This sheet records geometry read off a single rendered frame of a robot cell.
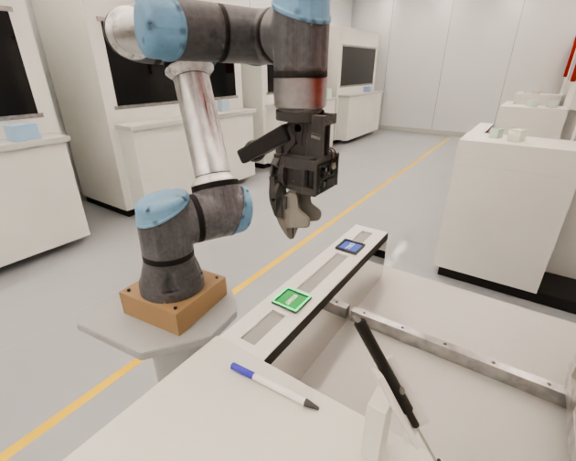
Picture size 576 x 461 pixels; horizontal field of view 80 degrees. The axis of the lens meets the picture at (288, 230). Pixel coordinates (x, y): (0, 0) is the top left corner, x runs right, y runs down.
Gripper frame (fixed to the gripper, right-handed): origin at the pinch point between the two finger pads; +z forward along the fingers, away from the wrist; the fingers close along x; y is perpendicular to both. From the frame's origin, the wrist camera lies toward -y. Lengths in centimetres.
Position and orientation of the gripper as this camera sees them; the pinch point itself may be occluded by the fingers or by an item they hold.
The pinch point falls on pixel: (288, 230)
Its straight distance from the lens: 59.8
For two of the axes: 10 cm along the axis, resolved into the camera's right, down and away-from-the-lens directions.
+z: 0.0, 9.0, 4.3
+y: 8.3, 2.4, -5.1
